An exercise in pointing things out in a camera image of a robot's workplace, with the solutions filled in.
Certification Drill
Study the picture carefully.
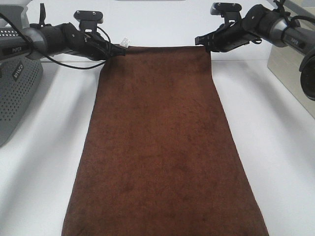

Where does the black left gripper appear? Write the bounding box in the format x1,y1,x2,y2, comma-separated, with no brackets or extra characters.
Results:
61,23,126,61

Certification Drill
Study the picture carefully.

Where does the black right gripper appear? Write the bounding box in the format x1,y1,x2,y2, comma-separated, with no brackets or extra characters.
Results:
195,4,265,52

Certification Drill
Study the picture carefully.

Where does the brown towel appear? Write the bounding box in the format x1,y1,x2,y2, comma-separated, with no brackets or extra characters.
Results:
62,47,268,236

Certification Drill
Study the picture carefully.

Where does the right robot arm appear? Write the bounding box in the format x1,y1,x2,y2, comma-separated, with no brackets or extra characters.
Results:
195,0,315,100

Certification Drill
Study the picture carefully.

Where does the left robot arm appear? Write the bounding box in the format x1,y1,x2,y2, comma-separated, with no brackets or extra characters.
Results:
0,23,126,62

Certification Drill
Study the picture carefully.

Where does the beige fabric storage box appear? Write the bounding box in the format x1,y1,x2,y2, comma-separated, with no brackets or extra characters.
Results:
267,0,315,116

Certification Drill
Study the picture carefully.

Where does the grey perforated plastic basket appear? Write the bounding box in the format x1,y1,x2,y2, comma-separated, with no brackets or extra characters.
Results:
0,4,43,146

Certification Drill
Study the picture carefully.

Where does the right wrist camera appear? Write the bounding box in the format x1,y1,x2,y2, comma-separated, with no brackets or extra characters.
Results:
210,2,242,24

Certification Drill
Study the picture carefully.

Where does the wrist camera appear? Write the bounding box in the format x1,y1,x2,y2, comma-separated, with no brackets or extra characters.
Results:
73,10,103,33
210,2,242,24

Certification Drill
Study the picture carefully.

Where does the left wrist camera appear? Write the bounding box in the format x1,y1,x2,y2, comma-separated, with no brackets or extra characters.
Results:
73,10,103,33

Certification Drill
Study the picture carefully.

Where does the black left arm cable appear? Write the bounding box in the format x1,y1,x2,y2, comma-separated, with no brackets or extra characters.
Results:
0,12,111,69

